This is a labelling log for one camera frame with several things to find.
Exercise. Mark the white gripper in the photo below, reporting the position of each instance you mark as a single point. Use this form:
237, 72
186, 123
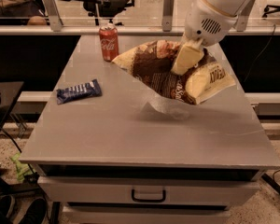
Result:
207, 23

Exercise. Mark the brown and cream chip bag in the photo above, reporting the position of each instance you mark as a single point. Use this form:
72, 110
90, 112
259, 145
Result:
152, 64

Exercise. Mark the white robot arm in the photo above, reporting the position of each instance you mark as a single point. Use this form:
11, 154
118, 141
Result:
231, 7

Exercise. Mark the red cola can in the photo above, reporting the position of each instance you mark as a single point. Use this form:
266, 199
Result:
109, 41

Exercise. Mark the blue snack bar wrapper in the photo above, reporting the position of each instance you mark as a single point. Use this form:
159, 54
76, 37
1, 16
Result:
77, 92

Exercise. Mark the grey upper drawer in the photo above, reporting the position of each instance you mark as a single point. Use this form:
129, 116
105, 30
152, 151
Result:
118, 190

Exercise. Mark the grey drawer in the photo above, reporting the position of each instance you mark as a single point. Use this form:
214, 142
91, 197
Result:
118, 190
128, 215

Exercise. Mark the grey lower drawer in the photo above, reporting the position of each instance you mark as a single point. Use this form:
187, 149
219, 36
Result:
128, 215

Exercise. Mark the green object on floor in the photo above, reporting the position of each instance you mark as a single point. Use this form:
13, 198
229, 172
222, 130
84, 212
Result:
23, 170

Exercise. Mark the black shoe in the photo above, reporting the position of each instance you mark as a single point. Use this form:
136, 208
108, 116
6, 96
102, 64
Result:
35, 213

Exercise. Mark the middle metal bracket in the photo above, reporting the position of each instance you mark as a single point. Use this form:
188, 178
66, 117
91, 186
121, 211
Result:
167, 15

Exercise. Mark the metal bracket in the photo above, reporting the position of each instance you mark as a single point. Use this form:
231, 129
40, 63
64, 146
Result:
167, 15
243, 16
55, 22

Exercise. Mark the right metal bracket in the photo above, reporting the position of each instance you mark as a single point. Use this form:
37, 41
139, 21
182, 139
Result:
243, 16

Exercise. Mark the black drawer handle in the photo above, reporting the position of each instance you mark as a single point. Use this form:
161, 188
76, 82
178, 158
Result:
140, 197

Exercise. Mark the left metal bracket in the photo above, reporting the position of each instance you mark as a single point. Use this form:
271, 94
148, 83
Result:
55, 22

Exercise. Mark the grey rail shelf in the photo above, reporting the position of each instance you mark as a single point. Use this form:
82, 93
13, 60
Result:
176, 31

